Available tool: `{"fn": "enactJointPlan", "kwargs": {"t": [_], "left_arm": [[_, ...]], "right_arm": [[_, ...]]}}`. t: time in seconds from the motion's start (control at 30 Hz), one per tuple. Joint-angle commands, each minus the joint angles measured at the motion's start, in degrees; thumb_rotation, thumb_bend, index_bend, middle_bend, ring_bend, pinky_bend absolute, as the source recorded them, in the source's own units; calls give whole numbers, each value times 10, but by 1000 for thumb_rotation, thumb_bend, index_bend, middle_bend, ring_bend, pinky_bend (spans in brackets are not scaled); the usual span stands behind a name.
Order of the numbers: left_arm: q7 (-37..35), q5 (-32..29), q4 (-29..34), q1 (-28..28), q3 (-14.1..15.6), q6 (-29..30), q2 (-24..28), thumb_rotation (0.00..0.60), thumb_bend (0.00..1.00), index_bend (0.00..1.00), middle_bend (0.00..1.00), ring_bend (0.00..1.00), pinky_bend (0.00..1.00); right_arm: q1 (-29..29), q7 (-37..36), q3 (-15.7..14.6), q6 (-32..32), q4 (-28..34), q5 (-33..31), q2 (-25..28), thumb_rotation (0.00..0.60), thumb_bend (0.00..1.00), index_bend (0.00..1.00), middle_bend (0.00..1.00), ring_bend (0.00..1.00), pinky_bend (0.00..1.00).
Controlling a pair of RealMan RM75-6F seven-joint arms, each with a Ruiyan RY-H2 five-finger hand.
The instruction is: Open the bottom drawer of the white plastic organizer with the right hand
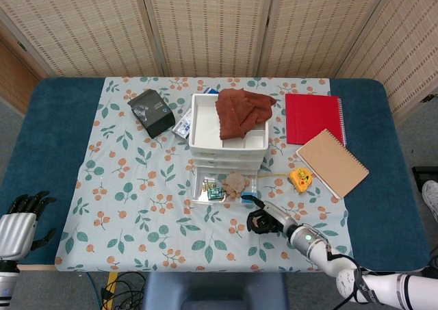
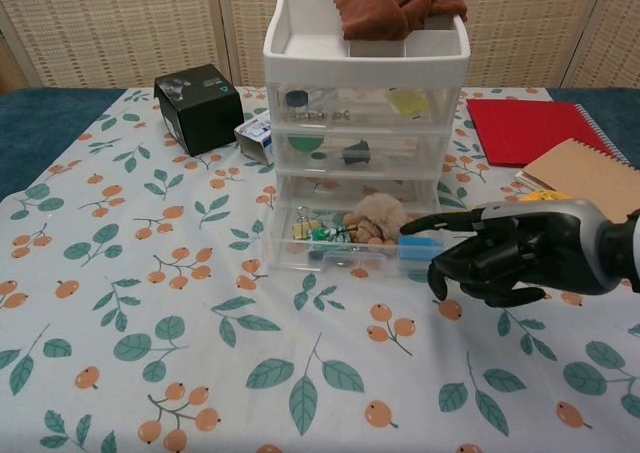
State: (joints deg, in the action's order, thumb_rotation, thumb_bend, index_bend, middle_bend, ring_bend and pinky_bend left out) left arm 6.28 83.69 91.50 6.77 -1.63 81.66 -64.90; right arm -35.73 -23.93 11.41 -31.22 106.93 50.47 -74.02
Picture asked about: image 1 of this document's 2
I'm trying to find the kraft brown spiral notebook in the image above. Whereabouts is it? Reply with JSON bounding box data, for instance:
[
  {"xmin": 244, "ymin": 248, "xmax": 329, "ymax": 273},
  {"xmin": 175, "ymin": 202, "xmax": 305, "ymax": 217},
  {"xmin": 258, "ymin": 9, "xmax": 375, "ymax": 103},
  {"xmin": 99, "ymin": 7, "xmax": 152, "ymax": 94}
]
[{"xmin": 295, "ymin": 128, "xmax": 370, "ymax": 200}]

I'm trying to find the beige object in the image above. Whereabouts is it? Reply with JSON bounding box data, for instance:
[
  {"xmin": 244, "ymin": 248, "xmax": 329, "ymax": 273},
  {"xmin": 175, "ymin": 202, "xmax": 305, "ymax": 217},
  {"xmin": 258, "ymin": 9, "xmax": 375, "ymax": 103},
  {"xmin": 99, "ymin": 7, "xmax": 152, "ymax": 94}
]
[{"xmin": 218, "ymin": 171, "xmax": 250, "ymax": 198}]

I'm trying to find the black cable bundle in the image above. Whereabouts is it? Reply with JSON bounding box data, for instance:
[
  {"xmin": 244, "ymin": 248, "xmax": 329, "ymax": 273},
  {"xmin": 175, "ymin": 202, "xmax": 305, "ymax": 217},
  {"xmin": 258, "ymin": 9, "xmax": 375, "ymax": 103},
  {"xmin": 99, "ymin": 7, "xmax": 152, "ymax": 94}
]
[{"xmin": 99, "ymin": 271, "xmax": 149, "ymax": 310}]

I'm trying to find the red spiral notebook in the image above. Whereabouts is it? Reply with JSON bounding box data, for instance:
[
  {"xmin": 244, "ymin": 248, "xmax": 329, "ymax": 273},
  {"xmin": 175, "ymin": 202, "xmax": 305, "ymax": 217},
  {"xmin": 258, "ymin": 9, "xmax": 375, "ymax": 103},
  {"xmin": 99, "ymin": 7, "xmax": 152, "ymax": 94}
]
[{"xmin": 285, "ymin": 92, "xmax": 347, "ymax": 146}]

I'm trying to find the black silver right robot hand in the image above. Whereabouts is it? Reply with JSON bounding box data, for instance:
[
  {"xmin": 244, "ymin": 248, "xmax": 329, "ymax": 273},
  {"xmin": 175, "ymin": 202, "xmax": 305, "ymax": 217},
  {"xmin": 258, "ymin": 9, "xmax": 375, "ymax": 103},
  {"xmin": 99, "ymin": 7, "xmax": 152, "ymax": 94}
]
[{"xmin": 246, "ymin": 196, "xmax": 298, "ymax": 236}]

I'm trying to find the black cardboard box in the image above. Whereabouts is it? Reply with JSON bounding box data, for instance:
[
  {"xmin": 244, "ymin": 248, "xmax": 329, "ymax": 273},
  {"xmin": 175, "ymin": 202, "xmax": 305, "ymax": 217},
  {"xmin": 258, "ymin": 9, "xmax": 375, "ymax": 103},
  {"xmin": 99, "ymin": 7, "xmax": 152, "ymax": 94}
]
[{"xmin": 127, "ymin": 88, "xmax": 177, "ymax": 140}]

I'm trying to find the blue padded seat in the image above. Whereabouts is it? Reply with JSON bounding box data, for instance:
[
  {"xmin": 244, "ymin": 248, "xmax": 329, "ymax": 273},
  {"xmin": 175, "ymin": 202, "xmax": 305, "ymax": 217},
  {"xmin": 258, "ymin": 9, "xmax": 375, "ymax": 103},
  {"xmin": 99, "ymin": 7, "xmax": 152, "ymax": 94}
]
[{"xmin": 142, "ymin": 271, "xmax": 288, "ymax": 310}]

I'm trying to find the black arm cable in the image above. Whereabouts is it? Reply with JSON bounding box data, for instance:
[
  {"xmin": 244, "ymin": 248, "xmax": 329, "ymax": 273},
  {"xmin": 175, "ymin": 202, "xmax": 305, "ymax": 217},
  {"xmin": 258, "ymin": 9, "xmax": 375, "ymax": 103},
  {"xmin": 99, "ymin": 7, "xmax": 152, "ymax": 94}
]
[{"xmin": 324, "ymin": 243, "xmax": 376, "ymax": 305}]

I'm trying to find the white blue small carton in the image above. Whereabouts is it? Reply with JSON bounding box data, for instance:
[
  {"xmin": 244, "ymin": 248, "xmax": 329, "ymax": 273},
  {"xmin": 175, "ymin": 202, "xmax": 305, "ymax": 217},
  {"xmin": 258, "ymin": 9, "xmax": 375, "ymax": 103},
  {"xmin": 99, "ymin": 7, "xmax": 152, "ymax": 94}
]
[{"xmin": 172, "ymin": 107, "xmax": 193, "ymax": 140}]

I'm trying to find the wooden door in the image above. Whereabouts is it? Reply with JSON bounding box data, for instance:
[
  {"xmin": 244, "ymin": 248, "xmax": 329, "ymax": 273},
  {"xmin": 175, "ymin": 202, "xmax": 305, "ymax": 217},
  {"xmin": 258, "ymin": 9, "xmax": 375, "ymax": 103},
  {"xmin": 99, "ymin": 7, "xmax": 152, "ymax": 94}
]
[{"xmin": 0, "ymin": 32, "xmax": 42, "ymax": 114}]

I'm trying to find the white shoe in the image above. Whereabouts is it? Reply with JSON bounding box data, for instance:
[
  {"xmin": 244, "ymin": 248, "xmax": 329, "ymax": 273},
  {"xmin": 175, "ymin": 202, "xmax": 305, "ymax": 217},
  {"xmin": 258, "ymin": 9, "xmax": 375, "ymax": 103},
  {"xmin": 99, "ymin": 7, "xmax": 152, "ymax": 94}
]
[{"xmin": 421, "ymin": 180, "xmax": 438, "ymax": 218}]

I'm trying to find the floral print tablecloth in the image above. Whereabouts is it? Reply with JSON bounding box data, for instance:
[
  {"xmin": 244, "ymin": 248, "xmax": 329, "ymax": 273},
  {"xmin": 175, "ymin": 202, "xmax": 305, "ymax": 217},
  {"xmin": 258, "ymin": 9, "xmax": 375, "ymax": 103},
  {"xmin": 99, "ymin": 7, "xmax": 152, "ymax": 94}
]
[{"xmin": 54, "ymin": 76, "xmax": 353, "ymax": 273}]

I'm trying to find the yellow tape measure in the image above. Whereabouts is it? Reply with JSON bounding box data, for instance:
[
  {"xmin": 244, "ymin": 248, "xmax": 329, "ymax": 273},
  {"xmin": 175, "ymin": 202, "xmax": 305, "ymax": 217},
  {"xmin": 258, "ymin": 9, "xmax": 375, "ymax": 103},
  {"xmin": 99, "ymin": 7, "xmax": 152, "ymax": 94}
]
[{"xmin": 257, "ymin": 167, "xmax": 313, "ymax": 192}]

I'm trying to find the brown cloth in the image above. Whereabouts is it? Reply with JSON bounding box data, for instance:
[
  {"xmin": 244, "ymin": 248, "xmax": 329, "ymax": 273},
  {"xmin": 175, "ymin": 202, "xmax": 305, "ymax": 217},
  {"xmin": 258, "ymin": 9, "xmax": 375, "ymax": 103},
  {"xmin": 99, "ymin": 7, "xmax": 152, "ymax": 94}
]
[{"xmin": 214, "ymin": 87, "xmax": 277, "ymax": 141}]

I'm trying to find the teal blue table cover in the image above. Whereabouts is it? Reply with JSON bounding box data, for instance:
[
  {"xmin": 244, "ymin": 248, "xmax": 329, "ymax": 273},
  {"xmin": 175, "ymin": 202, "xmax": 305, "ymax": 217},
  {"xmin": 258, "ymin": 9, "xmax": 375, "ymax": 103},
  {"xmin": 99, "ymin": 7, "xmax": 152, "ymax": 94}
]
[{"xmin": 0, "ymin": 77, "xmax": 422, "ymax": 272}]

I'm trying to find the blue floor cable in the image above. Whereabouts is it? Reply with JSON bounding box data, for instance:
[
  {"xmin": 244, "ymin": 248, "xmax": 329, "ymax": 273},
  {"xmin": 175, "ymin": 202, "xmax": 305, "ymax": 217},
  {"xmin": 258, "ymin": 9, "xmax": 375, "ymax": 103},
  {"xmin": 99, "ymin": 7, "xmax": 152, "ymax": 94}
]
[{"xmin": 86, "ymin": 271, "xmax": 104, "ymax": 310}]

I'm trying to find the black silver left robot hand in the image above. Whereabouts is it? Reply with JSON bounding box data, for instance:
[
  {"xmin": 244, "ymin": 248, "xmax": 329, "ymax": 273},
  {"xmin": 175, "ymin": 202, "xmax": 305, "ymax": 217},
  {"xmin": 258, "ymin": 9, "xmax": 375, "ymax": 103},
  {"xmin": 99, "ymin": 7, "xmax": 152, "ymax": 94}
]
[{"xmin": 0, "ymin": 190, "xmax": 58, "ymax": 260}]

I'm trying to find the clear drawer with handle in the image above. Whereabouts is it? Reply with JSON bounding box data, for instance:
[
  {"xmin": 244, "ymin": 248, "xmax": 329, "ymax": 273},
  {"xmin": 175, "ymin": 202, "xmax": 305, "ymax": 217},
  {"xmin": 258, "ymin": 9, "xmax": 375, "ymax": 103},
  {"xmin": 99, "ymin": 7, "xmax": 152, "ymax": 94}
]
[{"xmin": 190, "ymin": 166, "xmax": 259, "ymax": 205}]

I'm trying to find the black floor stand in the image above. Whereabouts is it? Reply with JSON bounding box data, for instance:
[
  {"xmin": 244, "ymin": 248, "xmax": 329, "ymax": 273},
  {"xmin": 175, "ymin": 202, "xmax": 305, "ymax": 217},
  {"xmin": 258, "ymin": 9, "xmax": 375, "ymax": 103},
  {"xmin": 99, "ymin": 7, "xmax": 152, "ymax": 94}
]
[{"xmin": 411, "ymin": 166, "xmax": 438, "ymax": 188}]

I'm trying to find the white plastic drawer unit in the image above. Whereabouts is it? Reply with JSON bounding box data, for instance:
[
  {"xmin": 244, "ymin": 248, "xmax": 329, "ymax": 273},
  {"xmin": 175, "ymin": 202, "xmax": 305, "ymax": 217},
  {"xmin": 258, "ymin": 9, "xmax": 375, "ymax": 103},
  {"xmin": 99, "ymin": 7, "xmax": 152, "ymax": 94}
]
[{"xmin": 189, "ymin": 92, "xmax": 270, "ymax": 174}]

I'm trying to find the woven folding screen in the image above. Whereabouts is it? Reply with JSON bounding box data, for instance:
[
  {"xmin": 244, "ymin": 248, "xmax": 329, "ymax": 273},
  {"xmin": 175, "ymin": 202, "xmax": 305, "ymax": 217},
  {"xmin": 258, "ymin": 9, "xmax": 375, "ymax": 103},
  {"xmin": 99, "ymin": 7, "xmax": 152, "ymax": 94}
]
[{"xmin": 0, "ymin": 0, "xmax": 438, "ymax": 119}]

